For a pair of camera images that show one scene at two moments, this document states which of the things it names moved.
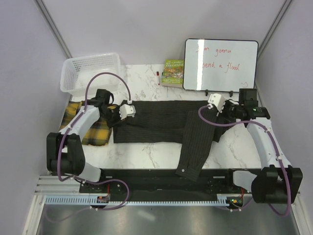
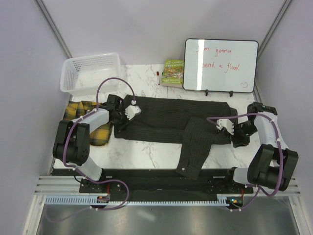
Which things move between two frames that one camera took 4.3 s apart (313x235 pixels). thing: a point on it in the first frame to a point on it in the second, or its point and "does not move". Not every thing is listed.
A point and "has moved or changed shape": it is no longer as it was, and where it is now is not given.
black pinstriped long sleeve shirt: [171, 122] has moved or changed shape
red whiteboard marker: [158, 77] does not move
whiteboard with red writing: [220, 65] does not move
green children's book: [173, 73] does not move
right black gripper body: [230, 111] to [242, 132]
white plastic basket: [77, 71] does not move
